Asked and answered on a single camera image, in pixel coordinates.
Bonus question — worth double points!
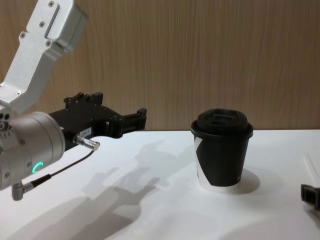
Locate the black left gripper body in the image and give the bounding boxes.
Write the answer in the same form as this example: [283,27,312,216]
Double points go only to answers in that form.
[48,92,124,153]

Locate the black plastic cup lid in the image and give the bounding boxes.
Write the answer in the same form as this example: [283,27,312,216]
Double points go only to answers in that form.
[190,108,254,140]

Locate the black and white paper cup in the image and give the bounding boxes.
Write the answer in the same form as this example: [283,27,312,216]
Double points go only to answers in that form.
[193,131,250,194]

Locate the thin dark cable silver plugs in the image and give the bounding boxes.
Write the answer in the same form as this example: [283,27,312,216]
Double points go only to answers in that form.
[11,134,101,201]

